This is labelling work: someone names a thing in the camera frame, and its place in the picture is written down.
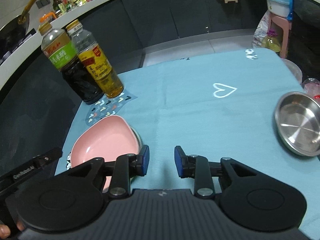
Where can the clear plastic container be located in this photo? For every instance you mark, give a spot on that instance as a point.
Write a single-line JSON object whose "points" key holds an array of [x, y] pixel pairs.
{"points": [[294, 69]]}

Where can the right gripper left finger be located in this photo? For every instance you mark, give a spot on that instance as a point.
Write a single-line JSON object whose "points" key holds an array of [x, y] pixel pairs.
{"points": [[121, 171]]}

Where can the large oil jug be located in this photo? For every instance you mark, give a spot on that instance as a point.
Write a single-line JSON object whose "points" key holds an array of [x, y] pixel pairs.
{"points": [[270, 41]]}

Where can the dark vinegar bottle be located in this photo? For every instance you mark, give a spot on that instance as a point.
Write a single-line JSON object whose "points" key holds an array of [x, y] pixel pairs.
{"points": [[58, 47]]}

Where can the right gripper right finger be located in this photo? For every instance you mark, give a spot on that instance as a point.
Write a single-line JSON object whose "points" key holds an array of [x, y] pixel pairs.
{"points": [[202, 171]]}

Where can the pink plastic stool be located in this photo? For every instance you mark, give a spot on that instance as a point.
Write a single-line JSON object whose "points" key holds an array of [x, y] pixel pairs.
{"points": [[283, 28]]}

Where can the person's hand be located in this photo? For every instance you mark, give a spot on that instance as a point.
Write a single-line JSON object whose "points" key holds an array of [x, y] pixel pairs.
{"points": [[5, 230]]}

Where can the green plate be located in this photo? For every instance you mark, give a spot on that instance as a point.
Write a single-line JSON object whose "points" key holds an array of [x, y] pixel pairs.
{"points": [[138, 140]]}

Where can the white blue lidded pot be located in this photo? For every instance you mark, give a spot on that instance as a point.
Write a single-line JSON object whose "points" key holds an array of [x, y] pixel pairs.
{"points": [[279, 7]]}

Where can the black mesh rack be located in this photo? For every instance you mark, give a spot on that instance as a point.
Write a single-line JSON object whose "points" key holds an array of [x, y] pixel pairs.
{"points": [[303, 47]]}

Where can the pink square dish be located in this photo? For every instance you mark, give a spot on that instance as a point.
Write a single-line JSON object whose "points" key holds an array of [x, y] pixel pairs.
{"points": [[108, 138]]}

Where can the blue tablecloth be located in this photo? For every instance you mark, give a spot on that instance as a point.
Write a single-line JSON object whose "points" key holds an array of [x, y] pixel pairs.
{"points": [[217, 105]]}

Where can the yellow oil bottle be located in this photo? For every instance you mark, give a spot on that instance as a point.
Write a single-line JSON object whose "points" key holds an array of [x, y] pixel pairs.
{"points": [[93, 58]]}

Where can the stainless steel bowl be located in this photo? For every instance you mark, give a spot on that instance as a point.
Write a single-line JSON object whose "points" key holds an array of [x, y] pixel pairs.
{"points": [[297, 120]]}

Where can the black wok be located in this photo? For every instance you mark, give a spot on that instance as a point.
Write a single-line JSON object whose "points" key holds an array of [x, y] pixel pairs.
{"points": [[14, 32]]}

